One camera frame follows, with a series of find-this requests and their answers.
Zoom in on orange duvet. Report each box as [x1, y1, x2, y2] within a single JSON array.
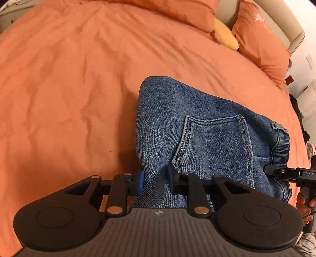
[[0, 0, 312, 257]]

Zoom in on blue denim pants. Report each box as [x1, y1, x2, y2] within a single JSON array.
[[130, 76, 293, 211]]

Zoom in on orange pillow with shiny print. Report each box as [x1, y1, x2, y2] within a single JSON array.
[[231, 0, 292, 86]]

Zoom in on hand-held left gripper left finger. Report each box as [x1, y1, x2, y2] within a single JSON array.
[[65, 170, 145, 216]]

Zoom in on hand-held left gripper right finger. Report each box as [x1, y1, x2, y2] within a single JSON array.
[[166, 164, 250, 218]]

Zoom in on person's right hand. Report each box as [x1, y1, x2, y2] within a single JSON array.
[[296, 190, 314, 224]]

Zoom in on beige headboard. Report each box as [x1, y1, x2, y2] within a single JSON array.
[[215, 0, 306, 54]]

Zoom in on person's patterned clothing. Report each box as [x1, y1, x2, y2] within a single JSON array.
[[294, 232, 316, 257]]

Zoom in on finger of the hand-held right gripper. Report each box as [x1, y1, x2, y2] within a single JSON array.
[[265, 165, 298, 184]]

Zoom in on yellow pillow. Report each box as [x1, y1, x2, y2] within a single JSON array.
[[213, 17, 239, 51]]

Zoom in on large orange pillow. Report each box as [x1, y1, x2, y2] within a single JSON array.
[[115, 0, 221, 33]]

